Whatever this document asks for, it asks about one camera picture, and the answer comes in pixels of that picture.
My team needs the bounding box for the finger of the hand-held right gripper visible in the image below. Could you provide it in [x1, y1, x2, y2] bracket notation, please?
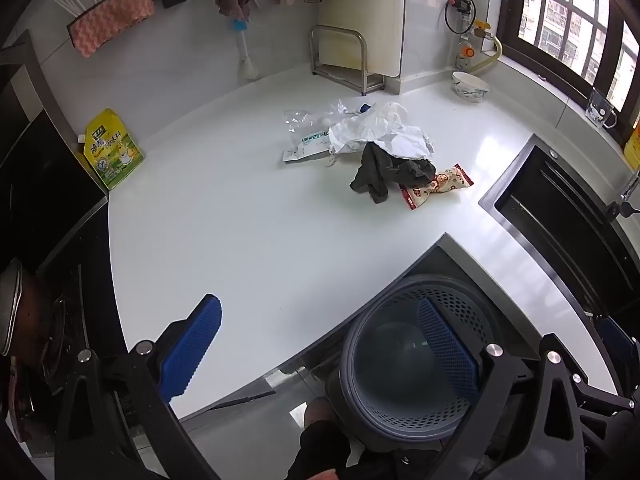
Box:
[597, 315, 640, 378]

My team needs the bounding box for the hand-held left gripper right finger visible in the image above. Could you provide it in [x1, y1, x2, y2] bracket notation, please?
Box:
[417, 297, 588, 480]

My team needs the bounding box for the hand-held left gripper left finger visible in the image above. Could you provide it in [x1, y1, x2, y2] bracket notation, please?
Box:
[52, 294, 223, 480]

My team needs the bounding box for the grey perforated plastic basket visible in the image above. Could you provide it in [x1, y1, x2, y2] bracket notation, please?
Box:
[324, 274, 506, 453]

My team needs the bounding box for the red snack wrapper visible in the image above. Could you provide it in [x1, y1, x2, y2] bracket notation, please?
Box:
[398, 162, 474, 211]

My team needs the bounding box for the dark grey cloth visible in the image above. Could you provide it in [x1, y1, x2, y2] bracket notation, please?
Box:
[349, 142, 437, 205]

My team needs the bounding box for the white paper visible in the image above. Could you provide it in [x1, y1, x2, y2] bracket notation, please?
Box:
[328, 102, 435, 161]

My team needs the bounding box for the clear plastic bag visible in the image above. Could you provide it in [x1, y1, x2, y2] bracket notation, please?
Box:
[281, 100, 371, 137]

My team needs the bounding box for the chrome faucet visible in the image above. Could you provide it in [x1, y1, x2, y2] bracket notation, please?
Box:
[605, 170, 640, 219]

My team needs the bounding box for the black kitchen sink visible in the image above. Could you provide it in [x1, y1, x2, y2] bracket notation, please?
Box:
[478, 133, 640, 322]

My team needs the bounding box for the person's leg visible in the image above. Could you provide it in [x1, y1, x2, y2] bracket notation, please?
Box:
[287, 397, 401, 480]

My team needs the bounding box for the yellow oil bottle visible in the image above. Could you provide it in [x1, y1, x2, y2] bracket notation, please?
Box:
[622, 127, 640, 171]

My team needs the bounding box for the yellow seasoning pouch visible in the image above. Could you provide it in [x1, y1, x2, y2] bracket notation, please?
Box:
[77, 108, 146, 191]

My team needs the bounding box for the black cooktop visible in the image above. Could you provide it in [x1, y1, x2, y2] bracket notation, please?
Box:
[0, 105, 128, 376]

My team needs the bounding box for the clear printed glass mug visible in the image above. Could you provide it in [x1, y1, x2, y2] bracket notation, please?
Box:
[586, 88, 620, 129]

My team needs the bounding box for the white patterned bowl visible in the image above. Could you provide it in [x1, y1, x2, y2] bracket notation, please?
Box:
[451, 71, 489, 104]

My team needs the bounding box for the steel cutting board rack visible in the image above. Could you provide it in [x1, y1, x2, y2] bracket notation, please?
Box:
[308, 25, 389, 96]

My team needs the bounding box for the blue white bottle brush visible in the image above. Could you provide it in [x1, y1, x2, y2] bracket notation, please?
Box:
[231, 17, 261, 80]

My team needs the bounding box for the dark framed window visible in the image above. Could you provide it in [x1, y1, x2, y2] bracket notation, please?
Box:
[502, 0, 640, 146]

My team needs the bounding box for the orange wavy sponge cloth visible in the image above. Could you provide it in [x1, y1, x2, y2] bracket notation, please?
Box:
[67, 0, 156, 59]

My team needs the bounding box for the white cutting board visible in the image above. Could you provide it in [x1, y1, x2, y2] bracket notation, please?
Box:
[317, 0, 406, 79]

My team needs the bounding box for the yellow gas hose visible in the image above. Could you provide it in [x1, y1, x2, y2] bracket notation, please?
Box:
[467, 35, 506, 74]

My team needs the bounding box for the black cable loop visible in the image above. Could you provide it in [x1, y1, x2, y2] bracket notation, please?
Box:
[444, 0, 477, 37]

